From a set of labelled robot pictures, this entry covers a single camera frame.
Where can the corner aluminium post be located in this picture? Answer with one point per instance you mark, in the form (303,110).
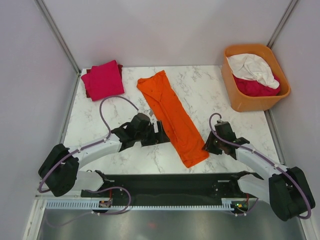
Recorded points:
(57,34)
(282,22)

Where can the orange plastic basket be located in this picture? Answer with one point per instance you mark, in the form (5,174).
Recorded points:
(244,103)

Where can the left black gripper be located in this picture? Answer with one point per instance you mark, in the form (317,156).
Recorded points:
(159,137)

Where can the left corner aluminium post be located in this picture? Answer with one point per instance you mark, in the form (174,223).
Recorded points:
(57,34)

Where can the white t shirt in basket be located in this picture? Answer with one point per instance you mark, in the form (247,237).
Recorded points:
(251,67)

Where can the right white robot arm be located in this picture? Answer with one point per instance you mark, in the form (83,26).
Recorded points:
(285,189)

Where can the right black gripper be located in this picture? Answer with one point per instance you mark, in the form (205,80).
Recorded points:
(208,146)

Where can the right corner aluminium post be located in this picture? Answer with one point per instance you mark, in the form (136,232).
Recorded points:
(282,22)

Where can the orange t shirt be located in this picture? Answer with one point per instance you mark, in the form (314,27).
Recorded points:
(177,124)

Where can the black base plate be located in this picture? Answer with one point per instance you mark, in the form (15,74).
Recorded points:
(160,190)

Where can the crimson t shirt in basket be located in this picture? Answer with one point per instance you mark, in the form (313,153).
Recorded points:
(255,89)

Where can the white slotted cable duct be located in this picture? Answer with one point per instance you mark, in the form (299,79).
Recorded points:
(98,205)

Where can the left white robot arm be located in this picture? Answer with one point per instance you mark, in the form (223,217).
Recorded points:
(60,170)

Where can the folded pink t shirt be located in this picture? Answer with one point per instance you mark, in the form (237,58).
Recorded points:
(105,80)

